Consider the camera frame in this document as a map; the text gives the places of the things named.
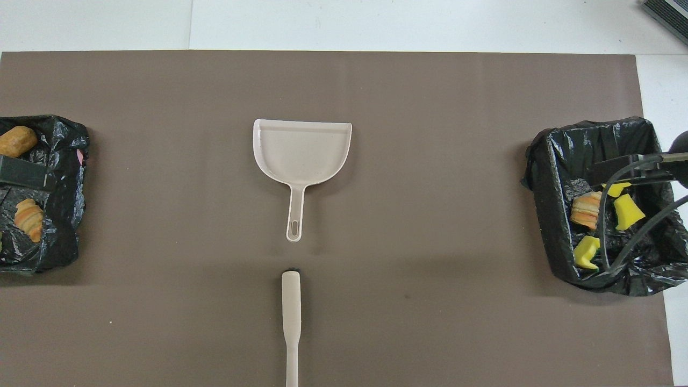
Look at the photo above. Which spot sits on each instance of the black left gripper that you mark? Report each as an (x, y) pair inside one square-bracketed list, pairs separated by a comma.
[(21, 173)]

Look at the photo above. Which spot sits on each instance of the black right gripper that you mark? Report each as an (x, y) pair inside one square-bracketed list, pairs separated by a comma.
[(639, 171)]

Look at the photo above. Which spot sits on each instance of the large yellow sponge piece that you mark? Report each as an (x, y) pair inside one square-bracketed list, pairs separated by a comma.
[(618, 188)]

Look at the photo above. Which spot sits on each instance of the small yellow sponge piece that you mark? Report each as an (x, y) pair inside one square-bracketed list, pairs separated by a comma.
[(628, 212)]

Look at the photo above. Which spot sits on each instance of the pale cracker piece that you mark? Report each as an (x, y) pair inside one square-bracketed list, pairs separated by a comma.
[(29, 217)]

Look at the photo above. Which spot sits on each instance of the green and yellow sponge piece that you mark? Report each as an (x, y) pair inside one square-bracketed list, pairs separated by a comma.
[(586, 251)]

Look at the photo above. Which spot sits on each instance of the pink plastic dustpan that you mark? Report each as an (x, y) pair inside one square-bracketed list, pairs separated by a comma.
[(301, 150)]

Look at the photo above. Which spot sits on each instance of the pink hand brush black bristles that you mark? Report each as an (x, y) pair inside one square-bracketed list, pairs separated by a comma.
[(291, 301)]

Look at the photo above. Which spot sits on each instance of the bin covered by black bag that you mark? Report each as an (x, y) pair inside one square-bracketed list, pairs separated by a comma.
[(59, 226)]

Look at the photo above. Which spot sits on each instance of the open bin with black liner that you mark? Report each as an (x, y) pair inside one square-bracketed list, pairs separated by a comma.
[(559, 226)]

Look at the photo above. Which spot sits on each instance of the dark ribbed device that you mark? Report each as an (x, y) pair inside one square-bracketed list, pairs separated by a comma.
[(669, 16)]

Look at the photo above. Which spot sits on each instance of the brown paper table mat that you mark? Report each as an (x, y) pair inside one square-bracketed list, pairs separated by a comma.
[(344, 86)]

